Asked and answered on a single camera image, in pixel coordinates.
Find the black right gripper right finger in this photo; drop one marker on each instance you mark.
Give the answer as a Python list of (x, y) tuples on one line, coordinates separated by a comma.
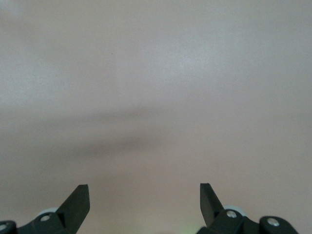
[(210, 209)]

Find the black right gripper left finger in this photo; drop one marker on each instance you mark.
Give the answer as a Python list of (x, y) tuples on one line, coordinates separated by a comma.
[(73, 209)]

